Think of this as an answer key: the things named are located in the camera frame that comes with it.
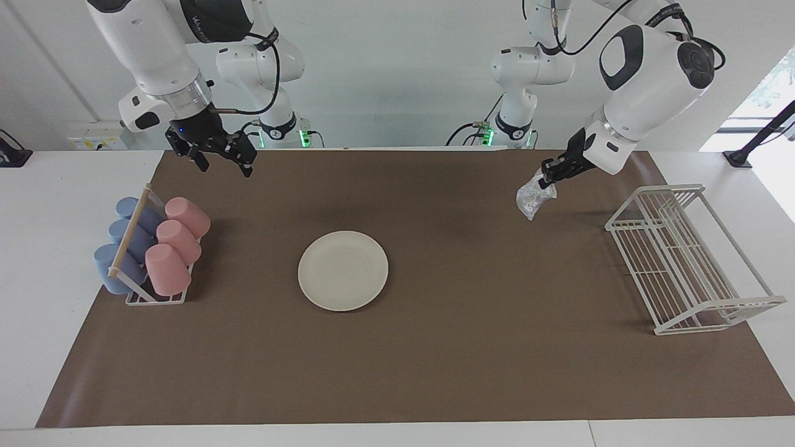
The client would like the silver mesh sponge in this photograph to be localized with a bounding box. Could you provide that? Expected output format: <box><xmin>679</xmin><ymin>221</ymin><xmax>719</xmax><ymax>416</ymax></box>
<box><xmin>516</xmin><ymin>171</ymin><xmax>558</xmax><ymax>221</ymax></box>

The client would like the round cream plate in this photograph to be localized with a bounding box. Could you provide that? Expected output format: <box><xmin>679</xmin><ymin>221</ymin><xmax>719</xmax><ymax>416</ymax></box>
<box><xmin>298</xmin><ymin>231</ymin><xmax>389</xmax><ymax>312</ymax></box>

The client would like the pink plastic cup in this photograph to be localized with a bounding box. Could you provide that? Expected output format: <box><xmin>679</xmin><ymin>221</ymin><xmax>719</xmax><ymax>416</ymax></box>
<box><xmin>165</xmin><ymin>197</ymin><xmax>211</xmax><ymax>240</ymax></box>
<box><xmin>145</xmin><ymin>243</ymin><xmax>192</xmax><ymax>297</ymax></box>
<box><xmin>156</xmin><ymin>220</ymin><xmax>202</xmax><ymax>266</ymax></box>

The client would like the blue plastic cup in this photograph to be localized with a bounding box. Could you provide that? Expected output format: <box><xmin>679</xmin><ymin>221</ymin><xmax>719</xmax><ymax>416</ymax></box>
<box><xmin>116</xmin><ymin>197</ymin><xmax>166</xmax><ymax>235</ymax></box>
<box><xmin>109</xmin><ymin>219</ymin><xmax>157</xmax><ymax>264</ymax></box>
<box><xmin>93</xmin><ymin>243</ymin><xmax>148</xmax><ymax>295</ymax></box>

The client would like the cup rack with wooden rod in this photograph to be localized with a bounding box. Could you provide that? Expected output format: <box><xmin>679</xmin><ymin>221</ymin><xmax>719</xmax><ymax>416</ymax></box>
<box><xmin>107</xmin><ymin>184</ymin><xmax>202</xmax><ymax>306</ymax></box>

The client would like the brown table mat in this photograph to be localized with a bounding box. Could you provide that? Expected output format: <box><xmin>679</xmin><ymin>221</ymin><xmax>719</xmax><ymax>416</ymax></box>
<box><xmin>35</xmin><ymin>149</ymin><xmax>795</xmax><ymax>429</ymax></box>

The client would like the black angled stand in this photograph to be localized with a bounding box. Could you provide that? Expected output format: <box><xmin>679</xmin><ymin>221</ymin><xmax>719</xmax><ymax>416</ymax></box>
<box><xmin>723</xmin><ymin>99</ymin><xmax>795</xmax><ymax>168</ymax></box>

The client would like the black right base cable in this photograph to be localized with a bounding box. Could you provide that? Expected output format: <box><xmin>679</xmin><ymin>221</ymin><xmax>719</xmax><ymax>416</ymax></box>
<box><xmin>238</xmin><ymin>120</ymin><xmax>325</xmax><ymax>150</ymax></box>

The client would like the black base cable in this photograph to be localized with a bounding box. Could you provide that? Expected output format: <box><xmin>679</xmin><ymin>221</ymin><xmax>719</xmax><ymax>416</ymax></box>
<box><xmin>444</xmin><ymin>93</ymin><xmax>505</xmax><ymax>148</ymax></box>
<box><xmin>238</xmin><ymin>120</ymin><xmax>325</xmax><ymax>150</ymax></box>

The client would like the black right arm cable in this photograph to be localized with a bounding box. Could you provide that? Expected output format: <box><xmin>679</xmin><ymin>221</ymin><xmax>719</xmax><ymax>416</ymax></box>
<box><xmin>186</xmin><ymin>0</ymin><xmax>281</xmax><ymax>116</ymax></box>

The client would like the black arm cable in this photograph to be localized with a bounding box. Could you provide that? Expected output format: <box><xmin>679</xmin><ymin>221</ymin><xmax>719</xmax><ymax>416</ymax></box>
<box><xmin>522</xmin><ymin>0</ymin><xmax>727</xmax><ymax>72</ymax></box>
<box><xmin>186</xmin><ymin>0</ymin><xmax>281</xmax><ymax>116</ymax></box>

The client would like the black left base cable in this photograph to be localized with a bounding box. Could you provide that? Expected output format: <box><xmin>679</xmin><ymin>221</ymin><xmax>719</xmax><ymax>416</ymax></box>
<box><xmin>444</xmin><ymin>93</ymin><xmax>505</xmax><ymax>148</ymax></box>

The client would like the white wall socket box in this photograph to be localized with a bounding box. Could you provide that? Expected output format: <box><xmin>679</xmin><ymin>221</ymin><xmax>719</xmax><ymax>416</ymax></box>
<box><xmin>67</xmin><ymin>121</ymin><xmax>129</xmax><ymax>151</ymax></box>

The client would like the white wire dish rack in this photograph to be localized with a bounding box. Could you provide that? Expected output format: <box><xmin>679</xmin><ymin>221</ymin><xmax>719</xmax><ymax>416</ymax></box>
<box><xmin>606</xmin><ymin>184</ymin><xmax>787</xmax><ymax>336</ymax></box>

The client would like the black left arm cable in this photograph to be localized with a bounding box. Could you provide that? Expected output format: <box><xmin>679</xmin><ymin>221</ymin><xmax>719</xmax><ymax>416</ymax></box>
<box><xmin>522</xmin><ymin>0</ymin><xmax>727</xmax><ymax>72</ymax></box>

